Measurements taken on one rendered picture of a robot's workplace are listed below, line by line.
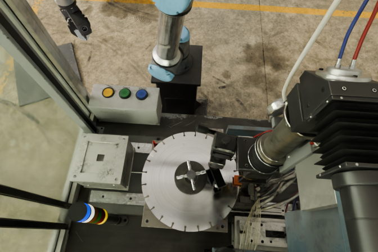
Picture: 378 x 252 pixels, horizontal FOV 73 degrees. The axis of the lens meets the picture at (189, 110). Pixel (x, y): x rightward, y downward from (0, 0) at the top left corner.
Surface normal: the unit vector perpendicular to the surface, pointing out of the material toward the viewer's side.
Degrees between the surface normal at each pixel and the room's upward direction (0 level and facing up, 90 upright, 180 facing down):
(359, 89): 0
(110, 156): 0
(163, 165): 0
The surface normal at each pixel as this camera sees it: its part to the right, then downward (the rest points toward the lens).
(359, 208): -0.79, -0.32
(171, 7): -0.33, 0.78
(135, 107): 0.02, -0.44
